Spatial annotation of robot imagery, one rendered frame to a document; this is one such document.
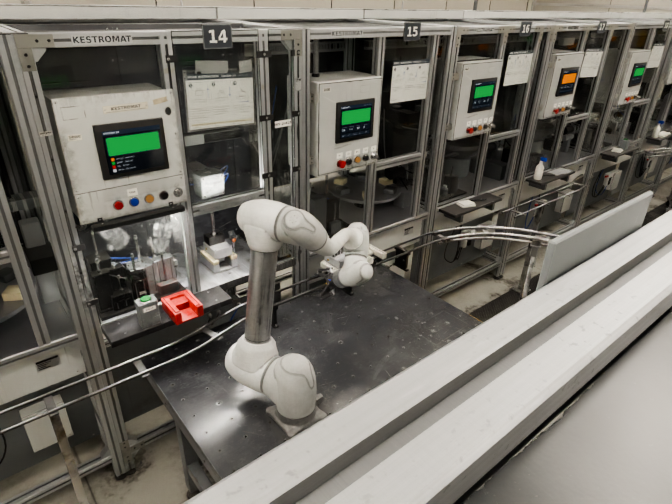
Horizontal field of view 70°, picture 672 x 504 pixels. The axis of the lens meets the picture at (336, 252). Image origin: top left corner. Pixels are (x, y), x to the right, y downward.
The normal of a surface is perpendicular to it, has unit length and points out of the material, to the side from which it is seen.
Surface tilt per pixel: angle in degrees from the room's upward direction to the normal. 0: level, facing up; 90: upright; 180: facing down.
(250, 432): 0
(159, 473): 0
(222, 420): 0
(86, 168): 90
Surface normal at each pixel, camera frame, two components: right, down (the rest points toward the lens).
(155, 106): 0.63, 0.38
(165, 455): 0.03, -0.88
